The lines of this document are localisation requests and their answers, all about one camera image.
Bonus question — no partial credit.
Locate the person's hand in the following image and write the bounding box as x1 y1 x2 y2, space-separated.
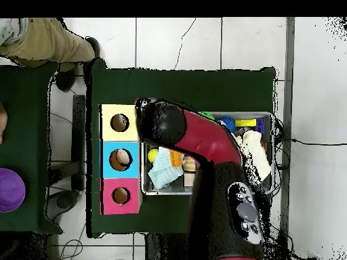
0 102 8 144

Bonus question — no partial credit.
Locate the wooden box with three holes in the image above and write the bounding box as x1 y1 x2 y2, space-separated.
98 104 143 216

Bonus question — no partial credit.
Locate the silver mesh bin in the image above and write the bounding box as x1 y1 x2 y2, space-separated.
140 110 275 196

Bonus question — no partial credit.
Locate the dark green table cloth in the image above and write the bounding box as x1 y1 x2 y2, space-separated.
85 58 277 239
0 61 63 235

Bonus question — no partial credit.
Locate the purple bowl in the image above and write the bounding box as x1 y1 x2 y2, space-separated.
0 167 26 213

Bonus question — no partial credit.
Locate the black stand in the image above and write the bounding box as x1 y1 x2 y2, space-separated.
44 94 87 221

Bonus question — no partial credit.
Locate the person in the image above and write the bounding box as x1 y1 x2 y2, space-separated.
0 17 101 91

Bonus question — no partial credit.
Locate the light blue knitted cloth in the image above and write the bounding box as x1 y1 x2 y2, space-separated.
147 146 185 190

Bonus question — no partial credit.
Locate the orange plastic building block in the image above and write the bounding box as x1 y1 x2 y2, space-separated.
169 150 185 167

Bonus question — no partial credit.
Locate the large green spiky ball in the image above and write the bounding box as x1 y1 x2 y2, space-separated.
197 110 216 120

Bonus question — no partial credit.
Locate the blue spiky ball with eyes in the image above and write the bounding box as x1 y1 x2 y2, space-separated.
216 116 236 133

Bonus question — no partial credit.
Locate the cream knitted cloth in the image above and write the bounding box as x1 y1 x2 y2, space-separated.
234 129 272 182

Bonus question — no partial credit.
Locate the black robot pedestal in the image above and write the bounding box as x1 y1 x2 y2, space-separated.
144 232 192 260

